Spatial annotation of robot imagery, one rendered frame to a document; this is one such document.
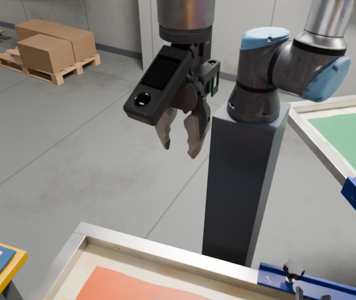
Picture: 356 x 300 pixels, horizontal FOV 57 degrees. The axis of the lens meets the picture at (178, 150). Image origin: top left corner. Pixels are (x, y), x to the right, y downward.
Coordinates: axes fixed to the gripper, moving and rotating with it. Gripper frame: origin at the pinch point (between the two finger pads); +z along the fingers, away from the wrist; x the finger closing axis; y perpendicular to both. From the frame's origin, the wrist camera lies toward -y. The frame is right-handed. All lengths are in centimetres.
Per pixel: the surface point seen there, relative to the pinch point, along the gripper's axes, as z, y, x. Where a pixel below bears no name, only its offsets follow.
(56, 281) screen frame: 37.6, -15.9, 23.7
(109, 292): 40.6, -10.8, 12.6
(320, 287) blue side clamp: 36.1, 11.6, -30.3
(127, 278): 40.6, -5.9, 10.9
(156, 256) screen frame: 37.6, 1.1, 6.7
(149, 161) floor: 136, 125, 96
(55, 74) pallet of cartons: 124, 187, 258
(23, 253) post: 41, -13, 39
